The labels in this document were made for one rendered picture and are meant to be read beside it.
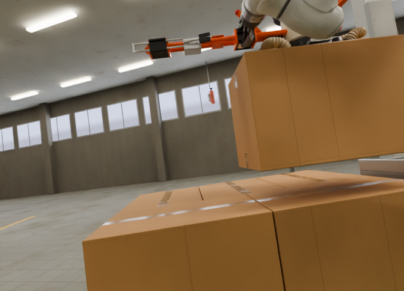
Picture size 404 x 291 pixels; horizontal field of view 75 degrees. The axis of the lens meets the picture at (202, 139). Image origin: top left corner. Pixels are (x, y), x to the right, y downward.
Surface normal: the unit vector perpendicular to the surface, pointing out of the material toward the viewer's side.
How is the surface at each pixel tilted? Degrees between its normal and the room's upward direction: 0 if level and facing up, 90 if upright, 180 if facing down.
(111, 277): 90
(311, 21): 125
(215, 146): 90
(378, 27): 90
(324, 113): 90
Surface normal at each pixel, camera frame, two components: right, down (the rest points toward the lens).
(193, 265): 0.05, -0.07
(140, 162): -0.29, -0.02
